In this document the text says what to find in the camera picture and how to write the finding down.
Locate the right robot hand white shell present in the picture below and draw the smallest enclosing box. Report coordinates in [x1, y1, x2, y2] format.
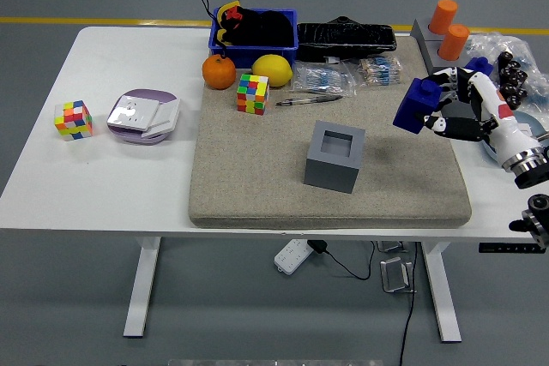
[413, 66, 544, 168]

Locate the blue square seal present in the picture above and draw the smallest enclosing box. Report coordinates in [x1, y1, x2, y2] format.
[392, 77, 443, 135]
[465, 57, 494, 76]

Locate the orange cylinder seal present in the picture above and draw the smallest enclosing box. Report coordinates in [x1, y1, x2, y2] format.
[437, 23, 471, 62]
[428, 0, 459, 36]

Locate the clear crumpled plastic bag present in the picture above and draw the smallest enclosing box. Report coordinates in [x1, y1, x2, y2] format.
[465, 31, 549, 105]

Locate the clear bag of tan resistors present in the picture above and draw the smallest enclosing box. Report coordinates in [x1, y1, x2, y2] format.
[356, 56, 404, 88]

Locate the black table control panel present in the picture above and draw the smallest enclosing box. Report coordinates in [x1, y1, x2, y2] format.
[479, 243, 545, 254]

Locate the black wrapped long object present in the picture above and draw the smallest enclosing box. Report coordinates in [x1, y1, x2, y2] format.
[296, 15, 398, 63]

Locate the clear bag of blue resistors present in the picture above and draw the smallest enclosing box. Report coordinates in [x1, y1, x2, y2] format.
[291, 61, 359, 98]

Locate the grey ballpoint pen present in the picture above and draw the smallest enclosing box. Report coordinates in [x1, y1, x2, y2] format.
[275, 94, 344, 107]

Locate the white table leg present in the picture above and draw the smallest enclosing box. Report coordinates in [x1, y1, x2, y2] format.
[419, 240, 462, 344]
[123, 236, 163, 339]

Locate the yellow lemon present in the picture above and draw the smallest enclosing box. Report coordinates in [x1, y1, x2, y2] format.
[251, 54, 294, 87]

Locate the colourful puzzle cube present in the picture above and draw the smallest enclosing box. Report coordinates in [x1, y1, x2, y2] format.
[236, 73, 270, 116]
[54, 99, 94, 142]

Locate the grey-brown mat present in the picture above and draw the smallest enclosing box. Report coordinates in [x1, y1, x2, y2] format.
[187, 35, 473, 231]

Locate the blue plastic bin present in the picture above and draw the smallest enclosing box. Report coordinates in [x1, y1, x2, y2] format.
[208, 8, 299, 69]

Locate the white power strip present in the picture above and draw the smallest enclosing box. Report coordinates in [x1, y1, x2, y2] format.
[274, 238, 313, 275]

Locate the orange fruit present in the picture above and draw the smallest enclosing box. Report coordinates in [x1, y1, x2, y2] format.
[202, 54, 238, 91]

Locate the purple plate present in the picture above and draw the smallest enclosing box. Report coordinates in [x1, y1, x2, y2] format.
[106, 88, 181, 146]

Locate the white wall switch panel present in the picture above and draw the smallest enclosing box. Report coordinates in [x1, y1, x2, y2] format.
[141, 99, 181, 139]
[517, 123, 542, 144]

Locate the metal bracket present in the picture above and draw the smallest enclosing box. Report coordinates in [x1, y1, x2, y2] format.
[379, 256, 417, 294]
[376, 240, 408, 254]

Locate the black floor cable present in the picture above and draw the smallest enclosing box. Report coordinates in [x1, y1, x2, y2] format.
[398, 241, 419, 366]

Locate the black plug with cord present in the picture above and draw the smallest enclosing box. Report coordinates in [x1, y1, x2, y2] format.
[307, 238, 377, 280]

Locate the white wall socket panel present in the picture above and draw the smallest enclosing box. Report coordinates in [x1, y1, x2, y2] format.
[106, 94, 160, 130]

